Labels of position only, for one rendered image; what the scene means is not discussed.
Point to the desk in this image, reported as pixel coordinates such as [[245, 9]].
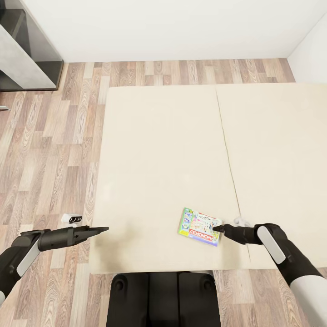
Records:
[[28, 60]]

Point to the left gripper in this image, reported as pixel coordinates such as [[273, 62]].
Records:
[[70, 236]]

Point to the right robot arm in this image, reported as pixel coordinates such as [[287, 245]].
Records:
[[306, 283]]

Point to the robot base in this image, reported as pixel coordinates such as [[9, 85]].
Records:
[[163, 299]]

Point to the bed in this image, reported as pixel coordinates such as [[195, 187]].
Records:
[[257, 151]]

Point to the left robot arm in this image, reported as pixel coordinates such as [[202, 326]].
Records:
[[16, 260]]

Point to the board game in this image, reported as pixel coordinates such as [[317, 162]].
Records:
[[199, 226]]

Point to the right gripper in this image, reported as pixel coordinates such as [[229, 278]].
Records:
[[234, 233]]

